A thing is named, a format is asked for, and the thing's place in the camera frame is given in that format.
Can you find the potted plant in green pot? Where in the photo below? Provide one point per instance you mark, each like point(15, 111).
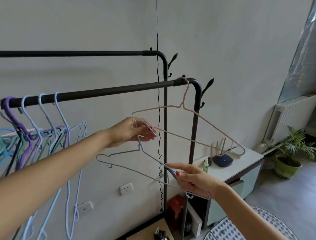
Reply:
point(287, 165)

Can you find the dark blue router white antennas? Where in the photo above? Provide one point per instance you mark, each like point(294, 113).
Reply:
point(223, 160)

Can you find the white low cabinet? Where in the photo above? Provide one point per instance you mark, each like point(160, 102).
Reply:
point(246, 170)

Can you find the white radiator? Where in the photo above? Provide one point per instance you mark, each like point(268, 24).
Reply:
point(291, 116)

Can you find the white and black box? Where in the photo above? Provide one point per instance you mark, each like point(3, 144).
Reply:
point(195, 223)

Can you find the person's left forearm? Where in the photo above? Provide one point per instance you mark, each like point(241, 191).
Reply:
point(49, 170)

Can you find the person's left hand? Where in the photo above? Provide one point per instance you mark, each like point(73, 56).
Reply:
point(124, 132)

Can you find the small green white bottle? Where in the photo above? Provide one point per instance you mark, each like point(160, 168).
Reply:
point(205, 167)

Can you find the white wall socket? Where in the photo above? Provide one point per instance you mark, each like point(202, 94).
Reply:
point(126, 189)
point(85, 207)

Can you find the row of coloured hangers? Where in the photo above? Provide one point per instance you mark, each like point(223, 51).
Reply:
point(27, 133)

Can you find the black metal clothes rack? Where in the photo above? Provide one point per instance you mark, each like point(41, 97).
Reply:
point(98, 92)

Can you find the person's right hand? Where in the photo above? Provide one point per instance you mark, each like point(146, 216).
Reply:
point(197, 181)

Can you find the white dotted grey rug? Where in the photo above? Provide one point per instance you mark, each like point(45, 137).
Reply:
point(229, 231)

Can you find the red box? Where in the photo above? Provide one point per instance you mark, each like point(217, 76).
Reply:
point(175, 210)

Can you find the person's right thumb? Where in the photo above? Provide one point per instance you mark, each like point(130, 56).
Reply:
point(179, 176)

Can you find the person's left thumb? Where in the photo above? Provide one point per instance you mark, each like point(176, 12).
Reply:
point(145, 138)

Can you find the small black device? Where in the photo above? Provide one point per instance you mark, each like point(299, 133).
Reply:
point(160, 235)

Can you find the person's right forearm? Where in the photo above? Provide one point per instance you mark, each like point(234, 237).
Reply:
point(246, 215)

